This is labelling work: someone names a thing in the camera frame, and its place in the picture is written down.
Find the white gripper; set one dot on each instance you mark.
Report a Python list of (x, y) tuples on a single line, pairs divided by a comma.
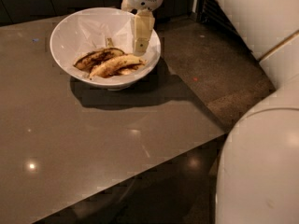
[(143, 21)]

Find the yellow spotted banana front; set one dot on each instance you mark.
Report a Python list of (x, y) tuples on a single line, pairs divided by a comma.
[(112, 65)]

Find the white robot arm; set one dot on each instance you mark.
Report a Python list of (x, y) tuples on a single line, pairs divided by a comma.
[(258, 174)]

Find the white bowl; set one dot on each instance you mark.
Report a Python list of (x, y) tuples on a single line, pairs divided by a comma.
[(67, 38)]

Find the dark spotted banana back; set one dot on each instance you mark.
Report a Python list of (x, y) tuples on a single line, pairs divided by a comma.
[(89, 60)]

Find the white paper liner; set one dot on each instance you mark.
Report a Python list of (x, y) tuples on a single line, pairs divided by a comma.
[(117, 32)]

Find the stainless refrigerator with vent grille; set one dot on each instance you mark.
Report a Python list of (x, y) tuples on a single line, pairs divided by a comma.
[(209, 12)]

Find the dark cabinet fronts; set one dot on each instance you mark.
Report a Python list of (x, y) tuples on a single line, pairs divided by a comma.
[(16, 11)]

